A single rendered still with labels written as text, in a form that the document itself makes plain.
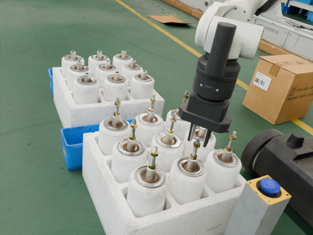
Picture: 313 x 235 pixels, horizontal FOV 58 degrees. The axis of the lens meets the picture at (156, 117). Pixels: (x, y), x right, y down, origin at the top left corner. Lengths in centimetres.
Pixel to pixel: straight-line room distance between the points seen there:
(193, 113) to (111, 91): 54
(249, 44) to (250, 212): 36
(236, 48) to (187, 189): 36
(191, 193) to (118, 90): 54
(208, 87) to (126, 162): 30
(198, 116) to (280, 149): 49
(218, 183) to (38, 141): 73
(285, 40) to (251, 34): 249
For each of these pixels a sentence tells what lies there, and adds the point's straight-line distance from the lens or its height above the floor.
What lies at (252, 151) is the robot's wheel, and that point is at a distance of 111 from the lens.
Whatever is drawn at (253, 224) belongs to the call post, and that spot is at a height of 24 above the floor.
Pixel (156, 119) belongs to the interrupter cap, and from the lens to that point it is 91.
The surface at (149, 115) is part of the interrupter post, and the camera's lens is 89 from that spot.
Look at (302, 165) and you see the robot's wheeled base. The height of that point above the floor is 19.
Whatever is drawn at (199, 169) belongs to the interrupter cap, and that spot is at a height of 25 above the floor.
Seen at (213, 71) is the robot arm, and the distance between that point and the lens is 55.
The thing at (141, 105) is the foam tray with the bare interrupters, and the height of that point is 16.
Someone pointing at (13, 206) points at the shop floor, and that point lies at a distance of 98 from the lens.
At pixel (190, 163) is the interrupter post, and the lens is 73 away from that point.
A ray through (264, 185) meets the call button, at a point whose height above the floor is 33.
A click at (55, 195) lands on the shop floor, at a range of 99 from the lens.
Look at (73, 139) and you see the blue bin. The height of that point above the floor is 7.
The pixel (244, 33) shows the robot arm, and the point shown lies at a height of 61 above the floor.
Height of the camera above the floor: 72
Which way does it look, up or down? 31 degrees down
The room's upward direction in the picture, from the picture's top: 10 degrees clockwise
